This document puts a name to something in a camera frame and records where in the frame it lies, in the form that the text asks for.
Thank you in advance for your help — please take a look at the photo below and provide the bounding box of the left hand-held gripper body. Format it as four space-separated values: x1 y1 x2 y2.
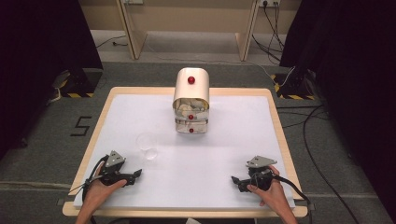
98 150 137 188

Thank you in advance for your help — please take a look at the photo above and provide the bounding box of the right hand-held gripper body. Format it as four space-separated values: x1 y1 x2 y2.
239 155 278 192

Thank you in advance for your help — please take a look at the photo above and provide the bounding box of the person's right hand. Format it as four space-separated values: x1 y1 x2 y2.
247 164 293 217

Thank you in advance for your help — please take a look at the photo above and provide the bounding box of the person's left hand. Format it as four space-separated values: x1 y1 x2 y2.
83 163 128 217

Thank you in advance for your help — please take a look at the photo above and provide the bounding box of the clear glass cup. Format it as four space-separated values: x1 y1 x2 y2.
135 132 159 161

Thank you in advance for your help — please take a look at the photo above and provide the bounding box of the white table mat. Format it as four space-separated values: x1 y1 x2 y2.
73 93 296 210

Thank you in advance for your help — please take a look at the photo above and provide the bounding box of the wooden table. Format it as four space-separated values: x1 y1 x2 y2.
62 86 309 218

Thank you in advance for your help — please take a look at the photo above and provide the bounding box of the crumpled white paper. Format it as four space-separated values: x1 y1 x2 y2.
176 99 207 114

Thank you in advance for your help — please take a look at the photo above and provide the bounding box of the hazard-striped stand base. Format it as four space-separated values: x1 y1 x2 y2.
50 67 105 99
269 72 316 101

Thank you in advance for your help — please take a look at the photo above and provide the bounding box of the white mini drawer cabinet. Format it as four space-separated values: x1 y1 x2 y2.
172 66 211 135

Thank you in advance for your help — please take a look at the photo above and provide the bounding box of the light wooden desk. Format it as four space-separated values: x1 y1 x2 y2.
115 0 262 63

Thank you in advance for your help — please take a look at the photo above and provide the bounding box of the black curtain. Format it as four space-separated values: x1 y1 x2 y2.
278 0 396 217
0 0 105 161

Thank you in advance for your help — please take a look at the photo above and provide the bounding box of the left hand-held gripper cable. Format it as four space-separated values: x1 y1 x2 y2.
67 154 110 203

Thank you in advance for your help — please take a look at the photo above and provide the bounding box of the hand-held gripper cable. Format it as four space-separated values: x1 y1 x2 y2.
67 154 110 203
251 169 313 224

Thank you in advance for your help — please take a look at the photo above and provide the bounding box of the right hand-held gripper cable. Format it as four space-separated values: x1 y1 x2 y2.
251 169 313 224

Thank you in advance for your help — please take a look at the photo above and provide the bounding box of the black floor cable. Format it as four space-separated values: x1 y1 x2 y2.
94 34 129 49
276 104 362 224

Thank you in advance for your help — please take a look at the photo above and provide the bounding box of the black cable bundle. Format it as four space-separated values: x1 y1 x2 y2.
251 0 287 63

